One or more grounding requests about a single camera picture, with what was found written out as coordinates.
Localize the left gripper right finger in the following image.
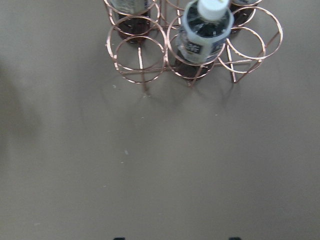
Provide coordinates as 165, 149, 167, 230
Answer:
228, 236, 241, 240

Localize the top drink bottle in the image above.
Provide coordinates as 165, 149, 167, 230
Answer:
175, 0, 234, 82

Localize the middle drink bottle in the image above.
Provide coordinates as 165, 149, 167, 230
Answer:
110, 0, 154, 44

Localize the right edge drink bottle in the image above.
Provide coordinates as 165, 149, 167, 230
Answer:
229, 0, 261, 27

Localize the copper wire bottle rack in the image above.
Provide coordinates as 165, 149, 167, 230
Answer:
105, 0, 284, 87

